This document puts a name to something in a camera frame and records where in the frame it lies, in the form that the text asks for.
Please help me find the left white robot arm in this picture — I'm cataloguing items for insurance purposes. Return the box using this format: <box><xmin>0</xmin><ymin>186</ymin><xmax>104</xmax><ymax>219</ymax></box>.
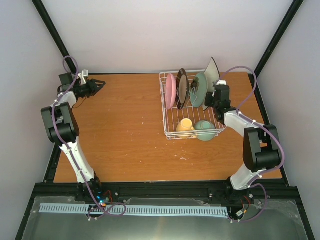
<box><xmin>41</xmin><ymin>70</ymin><xmax>106</xmax><ymax>202</ymax></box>

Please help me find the white wire dish rack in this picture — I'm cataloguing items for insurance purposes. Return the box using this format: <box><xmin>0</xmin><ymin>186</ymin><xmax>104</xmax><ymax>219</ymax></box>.
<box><xmin>159</xmin><ymin>71</ymin><xmax>226</xmax><ymax>140</ymax></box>

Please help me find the yellow mug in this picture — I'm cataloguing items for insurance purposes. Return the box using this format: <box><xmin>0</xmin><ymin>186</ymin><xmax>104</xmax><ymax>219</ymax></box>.
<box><xmin>176</xmin><ymin>118</ymin><xmax>198</xmax><ymax>139</ymax></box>

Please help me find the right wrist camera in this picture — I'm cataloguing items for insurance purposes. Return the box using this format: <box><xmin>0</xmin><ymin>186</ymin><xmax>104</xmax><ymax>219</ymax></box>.
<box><xmin>212</xmin><ymin>79</ymin><xmax>227</xmax><ymax>97</ymax></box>

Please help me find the light blue cable duct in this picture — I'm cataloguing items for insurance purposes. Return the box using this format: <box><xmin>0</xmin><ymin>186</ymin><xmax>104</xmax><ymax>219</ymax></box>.
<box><xmin>38</xmin><ymin>203</ymin><xmax>228</xmax><ymax>218</ymax></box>

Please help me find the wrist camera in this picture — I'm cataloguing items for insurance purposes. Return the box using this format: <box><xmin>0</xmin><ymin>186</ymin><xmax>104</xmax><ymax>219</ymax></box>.
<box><xmin>77</xmin><ymin>69</ymin><xmax>89</xmax><ymax>85</ymax></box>
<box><xmin>212</xmin><ymin>79</ymin><xmax>227</xmax><ymax>97</ymax></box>

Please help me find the black aluminium frame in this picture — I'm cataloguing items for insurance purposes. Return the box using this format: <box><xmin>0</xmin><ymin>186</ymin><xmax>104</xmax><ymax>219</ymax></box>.
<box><xmin>15</xmin><ymin>0</ymin><xmax>315</xmax><ymax>240</ymax></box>

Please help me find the mint green bowl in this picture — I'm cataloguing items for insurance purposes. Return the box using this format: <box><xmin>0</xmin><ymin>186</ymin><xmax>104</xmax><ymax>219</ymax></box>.
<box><xmin>194</xmin><ymin>120</ymin><xmax>217</xmax><ymax>142</ymax></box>

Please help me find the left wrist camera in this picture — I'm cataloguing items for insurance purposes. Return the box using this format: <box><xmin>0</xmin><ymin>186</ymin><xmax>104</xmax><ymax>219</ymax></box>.
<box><xmin>77</xmin><ymin>69</ymin><xmax>89</xmax><ymax>85</ymax></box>

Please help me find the dark striped rim plate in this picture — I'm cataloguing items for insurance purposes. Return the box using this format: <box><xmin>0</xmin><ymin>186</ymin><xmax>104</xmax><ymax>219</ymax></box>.
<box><xmin>175</xmin><ymin>68</ymin><xmax>190</xmax><ymax>110</ymax></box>

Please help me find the pink plate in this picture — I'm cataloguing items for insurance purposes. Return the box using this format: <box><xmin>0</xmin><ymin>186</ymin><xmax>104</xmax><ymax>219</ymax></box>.
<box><xmin>165</xmin><ymin>73</ymin><xmax>177</xmax><ymax>110</ymax></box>

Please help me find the teal flower plate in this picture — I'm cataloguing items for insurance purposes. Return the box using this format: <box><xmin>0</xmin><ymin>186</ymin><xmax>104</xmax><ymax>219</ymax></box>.
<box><xmin>189</xmin><ymin>72</ymin><xmax>208</xmax><ymax>108</ymax></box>

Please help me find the white square plate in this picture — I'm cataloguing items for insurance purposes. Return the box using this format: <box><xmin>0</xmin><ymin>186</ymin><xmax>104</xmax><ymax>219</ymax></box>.
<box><xmin>201</xmin><ymin>56</ymin><xmax>222</xmax><ymax>112</ymax></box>

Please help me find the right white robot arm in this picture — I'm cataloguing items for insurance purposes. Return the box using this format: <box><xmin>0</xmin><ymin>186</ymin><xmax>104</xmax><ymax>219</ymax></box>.
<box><xmin>205</xmin><ymin>85</ymin><xmax>284</xmax><ymax>203</ymax></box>

